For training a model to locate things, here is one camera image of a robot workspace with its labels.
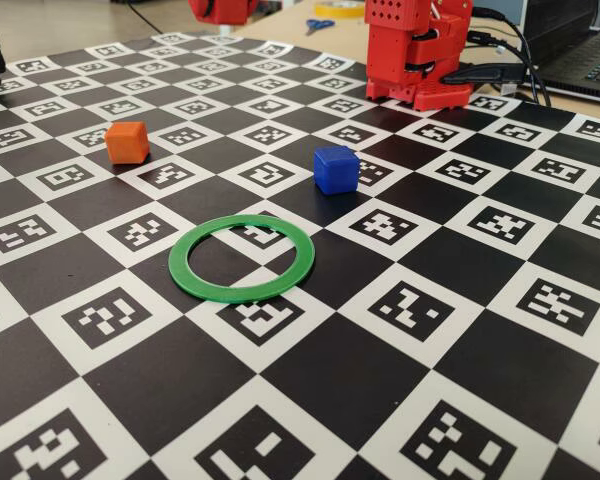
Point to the black flat power plug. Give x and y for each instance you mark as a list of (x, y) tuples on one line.
[(480, 75)]

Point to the orange cube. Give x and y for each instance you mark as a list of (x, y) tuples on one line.
[(127, 145)]

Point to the red cube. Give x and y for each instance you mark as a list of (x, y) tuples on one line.
[(232, 11)]

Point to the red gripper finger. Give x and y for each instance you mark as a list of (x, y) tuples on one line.
[(265, 7), (197, 9)]

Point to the blue cube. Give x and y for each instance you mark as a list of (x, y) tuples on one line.
[(336, 172)]

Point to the dark laptop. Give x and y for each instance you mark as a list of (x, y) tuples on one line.
[(570, 50)]

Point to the black white marker checkerboard mat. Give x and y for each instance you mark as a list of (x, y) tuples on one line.
[(330, 380)]

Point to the yellow tape roll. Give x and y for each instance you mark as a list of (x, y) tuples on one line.
[(330, 9)]

